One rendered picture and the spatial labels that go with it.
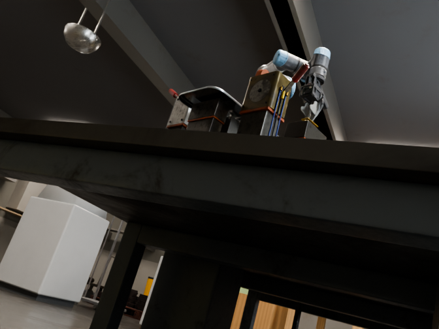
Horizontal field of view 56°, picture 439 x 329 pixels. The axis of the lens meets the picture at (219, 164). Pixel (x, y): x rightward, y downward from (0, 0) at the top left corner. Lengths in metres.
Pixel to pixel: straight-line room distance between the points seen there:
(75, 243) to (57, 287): 0.53
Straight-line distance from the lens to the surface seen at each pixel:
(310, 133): 1.33
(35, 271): 5.24
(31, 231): 5.50
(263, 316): 4.78
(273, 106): 1.13
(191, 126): 1.27
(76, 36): 4.33
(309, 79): 1.88
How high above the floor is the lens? 0.40
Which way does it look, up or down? 19 degrees up
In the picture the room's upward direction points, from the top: 17 degrees clockwise
